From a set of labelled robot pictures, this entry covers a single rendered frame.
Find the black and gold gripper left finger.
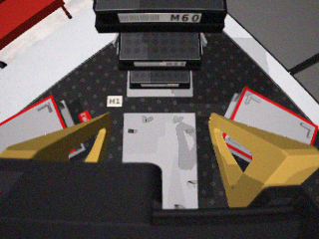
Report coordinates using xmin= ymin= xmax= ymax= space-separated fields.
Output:
xmin=0 ymin=114 xmax=112 ymax=161

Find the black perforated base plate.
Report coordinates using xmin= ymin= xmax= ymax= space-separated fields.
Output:
xmin=23 ymin=31 xmax=312 ymax=208

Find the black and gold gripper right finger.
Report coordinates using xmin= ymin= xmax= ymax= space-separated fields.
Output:
xmin=208 ymin=113 xmax=319 ymax=207

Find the grey slotted shelf rack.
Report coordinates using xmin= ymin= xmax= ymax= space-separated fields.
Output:
xmin=113 ymin=33 xmax=207 ymax=98

